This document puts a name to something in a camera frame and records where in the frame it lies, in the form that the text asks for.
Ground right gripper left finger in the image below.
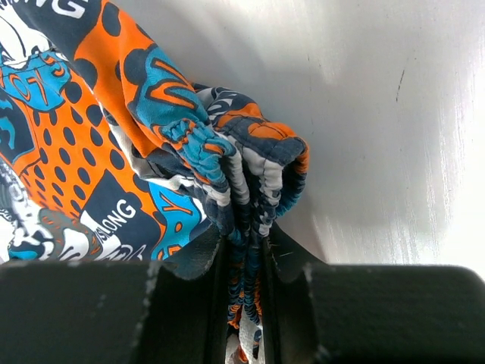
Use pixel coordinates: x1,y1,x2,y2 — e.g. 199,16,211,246
1,228,227,363

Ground patterned blue orange shorts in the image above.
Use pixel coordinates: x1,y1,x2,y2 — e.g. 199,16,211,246
1,1,309,363

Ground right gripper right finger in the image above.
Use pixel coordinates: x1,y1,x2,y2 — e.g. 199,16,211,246
261,226,484,363

